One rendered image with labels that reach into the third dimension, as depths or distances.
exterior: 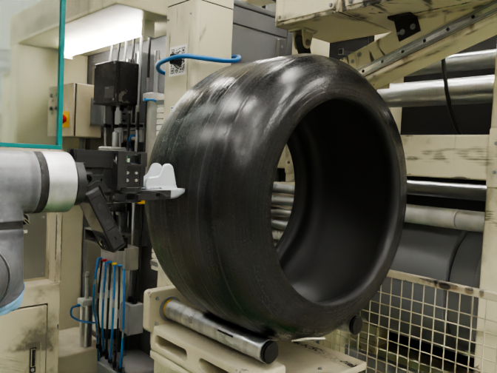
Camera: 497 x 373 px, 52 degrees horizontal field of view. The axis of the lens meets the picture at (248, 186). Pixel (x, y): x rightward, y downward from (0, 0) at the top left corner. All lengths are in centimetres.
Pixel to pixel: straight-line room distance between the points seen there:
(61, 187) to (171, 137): 30
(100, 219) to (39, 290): 73
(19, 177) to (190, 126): 35
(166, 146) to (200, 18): 44
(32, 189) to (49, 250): 83
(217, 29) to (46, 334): 95
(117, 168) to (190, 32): 59
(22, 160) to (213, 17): 74
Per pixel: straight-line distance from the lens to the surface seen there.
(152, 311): 125
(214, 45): 134
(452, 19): 133
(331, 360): 128
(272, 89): 92
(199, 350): 113
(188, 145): 94
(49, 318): 157
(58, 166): 77
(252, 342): 103
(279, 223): 159
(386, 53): 139
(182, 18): 136
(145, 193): 83
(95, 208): 82
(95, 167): 82
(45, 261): 157
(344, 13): 135
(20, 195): 75
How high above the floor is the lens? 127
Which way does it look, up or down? 3 degrees down
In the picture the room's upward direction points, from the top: 3 degrees clockwise
